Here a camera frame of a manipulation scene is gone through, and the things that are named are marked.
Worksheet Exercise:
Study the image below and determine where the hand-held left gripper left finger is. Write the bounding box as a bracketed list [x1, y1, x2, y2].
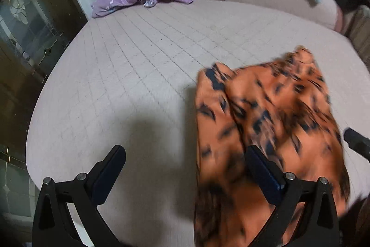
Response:
[32, 145, 126, 247]

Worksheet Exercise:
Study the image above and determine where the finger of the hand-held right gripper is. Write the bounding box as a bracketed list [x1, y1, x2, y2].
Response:
[343, 127, 370, 162]

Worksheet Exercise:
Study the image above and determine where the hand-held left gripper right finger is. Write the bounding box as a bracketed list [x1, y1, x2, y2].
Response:
[245, 145, 343, 247]

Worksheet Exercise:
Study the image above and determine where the orange black floral top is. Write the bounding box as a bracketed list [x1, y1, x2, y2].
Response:
[194, 45, 351, 247]

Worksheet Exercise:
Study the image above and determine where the striped floral cushion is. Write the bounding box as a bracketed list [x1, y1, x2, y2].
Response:
[348, 7, 370, 68]

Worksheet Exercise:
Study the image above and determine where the dark wooden glass door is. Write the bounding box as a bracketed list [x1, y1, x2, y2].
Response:
[0, 0, 89, 219]

